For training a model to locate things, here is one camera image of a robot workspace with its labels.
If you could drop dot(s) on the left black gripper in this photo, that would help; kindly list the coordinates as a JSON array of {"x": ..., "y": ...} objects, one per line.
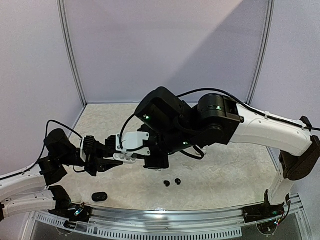
[{"x": 91, "y": 165}]

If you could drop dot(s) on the white oval charging case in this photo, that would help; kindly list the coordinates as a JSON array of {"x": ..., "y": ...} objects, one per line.
[{"x": 126, "y": 158}]

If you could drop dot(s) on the black oval charging case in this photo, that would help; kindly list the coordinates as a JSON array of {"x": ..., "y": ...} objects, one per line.
[{"x": 99, "y": 196}]

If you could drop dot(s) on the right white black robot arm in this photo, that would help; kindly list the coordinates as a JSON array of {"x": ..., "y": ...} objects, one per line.
[{"x": 220, "y": 118}]

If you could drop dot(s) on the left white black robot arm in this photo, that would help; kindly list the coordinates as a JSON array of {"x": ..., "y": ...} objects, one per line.
[{"x": 36, "y": 188}]

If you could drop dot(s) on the black earbud left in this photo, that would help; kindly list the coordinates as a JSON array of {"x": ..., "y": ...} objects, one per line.
[{"x": 166, "y": 183}]

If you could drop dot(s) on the black earbud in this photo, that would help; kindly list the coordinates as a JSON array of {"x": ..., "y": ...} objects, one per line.
[
  {"x": 166, "y": 183},
  {"x": 177, "y": 181}
]

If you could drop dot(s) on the black earbud right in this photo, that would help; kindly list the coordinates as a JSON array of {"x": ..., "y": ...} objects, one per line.
[{"x": 177, "y": 181}]

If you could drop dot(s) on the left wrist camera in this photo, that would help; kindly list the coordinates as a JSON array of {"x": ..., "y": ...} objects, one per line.
[{"x": 86, "y": 147}]

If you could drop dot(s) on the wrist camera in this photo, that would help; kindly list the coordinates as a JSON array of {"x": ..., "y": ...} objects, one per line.
[
  {"x": 86, "y": 147},
  {"x": 132, "y": 143}
]

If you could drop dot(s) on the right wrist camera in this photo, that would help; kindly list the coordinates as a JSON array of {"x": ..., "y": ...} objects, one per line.
[{"x": 132, "y": 143}]

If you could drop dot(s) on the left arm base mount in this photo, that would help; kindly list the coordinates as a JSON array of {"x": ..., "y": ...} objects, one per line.
[{"x": 71, "y": 211}]

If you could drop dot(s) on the aluminium front rail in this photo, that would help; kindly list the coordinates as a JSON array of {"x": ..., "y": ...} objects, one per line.
[{"x": 123, "y": 224}]

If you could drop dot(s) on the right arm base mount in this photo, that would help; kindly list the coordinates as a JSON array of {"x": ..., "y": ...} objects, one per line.
[{"x": 262, "y": 211}]

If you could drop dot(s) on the right aluminium frame post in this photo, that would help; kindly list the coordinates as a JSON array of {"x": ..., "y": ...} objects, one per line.
[{"x": 262, "y": 50}]

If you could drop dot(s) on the aluminium frame post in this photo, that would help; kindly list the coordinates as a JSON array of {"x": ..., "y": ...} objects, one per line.
[
  {"x": 262, "y": 50},
  {"x": 61, "y": 5}
]

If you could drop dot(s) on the left aluminium frame post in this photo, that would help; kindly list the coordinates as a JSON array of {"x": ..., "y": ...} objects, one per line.
[{"x": 61, "y": 5}]

